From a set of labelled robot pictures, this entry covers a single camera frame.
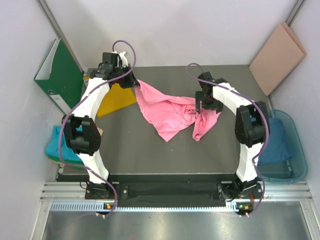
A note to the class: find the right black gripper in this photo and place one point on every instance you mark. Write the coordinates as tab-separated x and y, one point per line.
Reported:
217	106

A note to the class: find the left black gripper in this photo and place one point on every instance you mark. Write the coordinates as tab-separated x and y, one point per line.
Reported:
130	82

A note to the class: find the pink t shirt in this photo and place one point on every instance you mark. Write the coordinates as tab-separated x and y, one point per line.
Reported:
171	114

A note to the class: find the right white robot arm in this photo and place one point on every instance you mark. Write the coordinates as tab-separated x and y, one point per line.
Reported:
252	127

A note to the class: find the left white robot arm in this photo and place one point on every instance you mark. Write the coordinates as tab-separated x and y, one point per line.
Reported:
80	131

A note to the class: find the yellow padded envelope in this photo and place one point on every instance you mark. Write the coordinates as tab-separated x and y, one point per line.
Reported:
116	99

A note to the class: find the beige paper folder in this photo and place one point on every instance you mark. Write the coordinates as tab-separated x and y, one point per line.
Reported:
278	57

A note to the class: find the blue t shirt in bin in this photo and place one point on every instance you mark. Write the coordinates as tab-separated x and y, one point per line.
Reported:
278	148

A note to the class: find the teal plastic bin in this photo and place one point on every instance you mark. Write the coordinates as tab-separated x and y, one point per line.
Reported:
294	169

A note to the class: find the teal folded t shirt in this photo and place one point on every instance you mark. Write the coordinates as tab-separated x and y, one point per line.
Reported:
52	147

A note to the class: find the green folded t shirt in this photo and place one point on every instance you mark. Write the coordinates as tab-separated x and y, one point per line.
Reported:
70	163

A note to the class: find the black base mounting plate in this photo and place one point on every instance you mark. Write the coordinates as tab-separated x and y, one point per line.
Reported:
173	190

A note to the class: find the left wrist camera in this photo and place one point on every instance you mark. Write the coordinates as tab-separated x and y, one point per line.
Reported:
122	60

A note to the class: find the green ring binder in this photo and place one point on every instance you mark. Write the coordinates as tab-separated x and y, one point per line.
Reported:
60	78

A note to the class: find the grey slotted cable duct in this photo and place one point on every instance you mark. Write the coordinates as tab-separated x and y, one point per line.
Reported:
106	207

